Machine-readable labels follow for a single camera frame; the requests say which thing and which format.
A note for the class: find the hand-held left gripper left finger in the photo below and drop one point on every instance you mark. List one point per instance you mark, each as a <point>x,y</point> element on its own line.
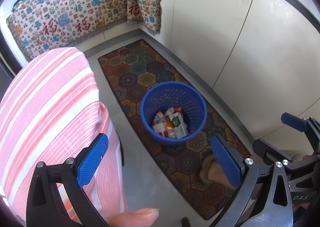
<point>92,160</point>

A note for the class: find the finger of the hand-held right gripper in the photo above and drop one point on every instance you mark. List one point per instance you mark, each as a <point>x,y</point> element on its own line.
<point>267,148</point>
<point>293,121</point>

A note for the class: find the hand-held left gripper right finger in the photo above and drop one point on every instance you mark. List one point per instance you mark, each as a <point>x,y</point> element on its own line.
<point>227,162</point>

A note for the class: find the green and white milk carton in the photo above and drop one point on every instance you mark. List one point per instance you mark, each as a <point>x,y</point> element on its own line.
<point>178,124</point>

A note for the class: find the orange and white wrapper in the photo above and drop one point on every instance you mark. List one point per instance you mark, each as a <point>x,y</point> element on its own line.
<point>169,125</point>

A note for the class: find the blue plastic waste basket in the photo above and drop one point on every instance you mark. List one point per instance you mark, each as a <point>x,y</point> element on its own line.
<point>150,107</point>

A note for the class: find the person's foot in fuzzy slipper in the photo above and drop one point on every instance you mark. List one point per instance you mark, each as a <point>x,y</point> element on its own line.
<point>215,170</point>

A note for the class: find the pink striped tablecloth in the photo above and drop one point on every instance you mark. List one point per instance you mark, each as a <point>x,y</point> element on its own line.
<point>50,107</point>

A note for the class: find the patterned hexagon rug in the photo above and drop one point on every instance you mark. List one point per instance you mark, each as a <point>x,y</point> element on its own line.
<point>140,67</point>

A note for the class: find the white kitchen cabinet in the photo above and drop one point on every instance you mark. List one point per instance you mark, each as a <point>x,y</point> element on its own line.
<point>225,29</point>

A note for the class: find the large printed cloth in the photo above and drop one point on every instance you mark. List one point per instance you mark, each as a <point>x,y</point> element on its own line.
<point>75,5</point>

